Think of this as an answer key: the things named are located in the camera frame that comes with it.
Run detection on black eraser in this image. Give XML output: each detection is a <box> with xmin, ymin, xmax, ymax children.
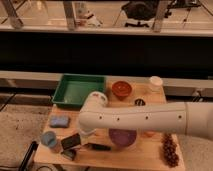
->
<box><xmin>61</xmin><ymin>133</ymin><xmax>81</xmax><ymax>150</ymax></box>

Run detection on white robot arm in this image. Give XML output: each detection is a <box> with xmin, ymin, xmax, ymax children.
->
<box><xmin>77</xmin><ymin>91</ymin><xmax>213</xmax><ymax>140</ymax></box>

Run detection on small metal cup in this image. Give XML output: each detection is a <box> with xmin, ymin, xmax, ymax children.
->
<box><xmin>134</xmin><ymin>98</ymin><xmax>146</xmax><ymax>106</ymax></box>

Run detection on orange clay bowl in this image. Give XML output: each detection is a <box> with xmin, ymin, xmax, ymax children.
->
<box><xmin>112</xmin><ymin>81</ymin><xmax>132</xmax><ymax>100</ymax></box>

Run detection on green plastic tray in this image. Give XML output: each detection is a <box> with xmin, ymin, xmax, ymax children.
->
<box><xmin>52</xmin><ymin>74</ymin><xmax>106</xmax><ymax>108</ymax></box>

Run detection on blue sponge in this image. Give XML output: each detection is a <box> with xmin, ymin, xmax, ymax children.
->
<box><xmin>49</xmin><ymin>116</ymin><xmax>70</xmax><ymax>128</ymax></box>

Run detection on orange candle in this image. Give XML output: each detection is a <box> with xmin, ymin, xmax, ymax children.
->
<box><xmin>143</xmin><ymin>131</ymin><xmax>156</xmax><ymax>138</ymax></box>

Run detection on wooden board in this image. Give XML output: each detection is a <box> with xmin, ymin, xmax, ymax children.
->
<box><xmin>34</xmin><ymin>80</ymin><xmax>186</xmax><ymax>171</ymax></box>

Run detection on black binder clip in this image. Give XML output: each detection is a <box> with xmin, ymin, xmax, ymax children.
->
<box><xmin>61</xmin><ymin>149</ymin><xmax>77</xmax><ymax>161</ymax></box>

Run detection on black office chair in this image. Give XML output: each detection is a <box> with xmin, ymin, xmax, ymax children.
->
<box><xmin>121</xmin><ymin>0</ymin><xmax>159</xmax><ymax>28</ymax></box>

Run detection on brown grape bunch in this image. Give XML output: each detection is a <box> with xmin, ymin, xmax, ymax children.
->
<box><xmin>163</xmin><ymin>134</ymin><xmax>179</xmax><ymax>167</ymax></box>

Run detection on black handled tool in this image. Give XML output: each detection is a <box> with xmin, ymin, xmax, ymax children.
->
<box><xmin>84</xmin><ymin>143</ymin><xmax>111</xmax><ymax>151</ymax></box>

